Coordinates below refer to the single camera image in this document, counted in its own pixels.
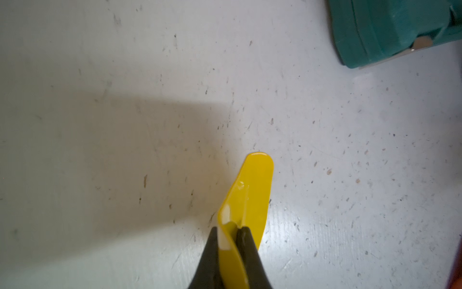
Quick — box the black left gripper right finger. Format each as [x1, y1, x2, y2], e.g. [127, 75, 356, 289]
[236, 227, 272, 289]

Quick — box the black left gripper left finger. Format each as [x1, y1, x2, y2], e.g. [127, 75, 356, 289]
[188, 227, 224, 289]

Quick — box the yellow shovel blue-tipped handle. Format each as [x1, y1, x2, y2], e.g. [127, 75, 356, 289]
[217, 152, 274, 289]

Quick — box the green plastic tool case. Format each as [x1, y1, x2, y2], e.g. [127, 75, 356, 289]
[328, 0, 462, 69]

